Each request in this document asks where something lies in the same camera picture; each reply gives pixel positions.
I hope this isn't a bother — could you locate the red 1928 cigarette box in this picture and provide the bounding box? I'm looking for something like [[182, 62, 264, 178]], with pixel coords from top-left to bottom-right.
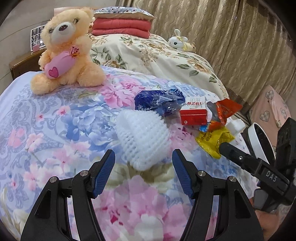
[[180, 96, 207, 126]]

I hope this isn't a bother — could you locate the folded red blanket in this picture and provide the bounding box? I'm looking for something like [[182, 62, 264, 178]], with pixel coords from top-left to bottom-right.
[[92, 18, 152, 39]]

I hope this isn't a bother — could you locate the photo collage frame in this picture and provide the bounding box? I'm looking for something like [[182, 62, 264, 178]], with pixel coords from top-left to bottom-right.
[[30, 25, 45, 52]]

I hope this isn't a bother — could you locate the red foil snack bag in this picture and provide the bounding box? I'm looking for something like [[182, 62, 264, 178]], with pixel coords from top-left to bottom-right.
[[207, 98, 243, 132]]

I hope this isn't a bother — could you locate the pink heart covered furniture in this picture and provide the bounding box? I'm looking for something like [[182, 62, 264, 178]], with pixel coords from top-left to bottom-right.
[[249, 85, 291, 149]]

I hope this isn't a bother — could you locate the tan small plush toy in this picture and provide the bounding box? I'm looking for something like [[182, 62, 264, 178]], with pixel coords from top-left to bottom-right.
[[183, 42, 196, 53]]

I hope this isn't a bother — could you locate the white bunny plush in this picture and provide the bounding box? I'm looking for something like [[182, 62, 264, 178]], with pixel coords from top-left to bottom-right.
[[168, 29, 188, 51]]

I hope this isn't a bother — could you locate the beige patterned curtain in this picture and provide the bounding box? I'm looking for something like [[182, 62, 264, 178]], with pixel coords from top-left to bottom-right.
[[118, 0, 295, 107]]

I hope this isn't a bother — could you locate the blue patterned pillow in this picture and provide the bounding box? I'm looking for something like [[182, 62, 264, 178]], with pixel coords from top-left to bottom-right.
[[94, 6, 155, 21]]

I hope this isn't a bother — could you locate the person's right hand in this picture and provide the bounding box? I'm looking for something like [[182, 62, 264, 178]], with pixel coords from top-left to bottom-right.
[[255, 205, 291, 240]]

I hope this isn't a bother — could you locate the floral cream duvet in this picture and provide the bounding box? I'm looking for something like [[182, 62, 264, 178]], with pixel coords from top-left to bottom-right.
[[88, 34, 229, 99]]

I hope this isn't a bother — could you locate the yellow foil wrapper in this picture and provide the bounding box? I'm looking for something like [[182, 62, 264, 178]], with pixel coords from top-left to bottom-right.
[[195, 127, 235, 159]]

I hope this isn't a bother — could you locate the black white trash bin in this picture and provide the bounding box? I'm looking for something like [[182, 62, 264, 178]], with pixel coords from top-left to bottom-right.
[[242, 123, 275, 165]]

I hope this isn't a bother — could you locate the pink blue floral quilt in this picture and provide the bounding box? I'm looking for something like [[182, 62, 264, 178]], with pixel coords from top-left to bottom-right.
[[0, 66, 258, 241]]

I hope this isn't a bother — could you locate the peach teddy bear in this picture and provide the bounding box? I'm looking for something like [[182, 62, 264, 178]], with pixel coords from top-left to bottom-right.
[[31, 7, 106, 95]]

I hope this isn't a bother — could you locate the blue plastic wrapper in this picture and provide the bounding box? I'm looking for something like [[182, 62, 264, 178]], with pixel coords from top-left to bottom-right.
[[134, 89, 185, 116]]

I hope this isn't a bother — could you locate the white foam net sleeve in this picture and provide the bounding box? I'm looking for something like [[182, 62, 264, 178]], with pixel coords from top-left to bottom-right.
[[115, 109, 171, 171]]

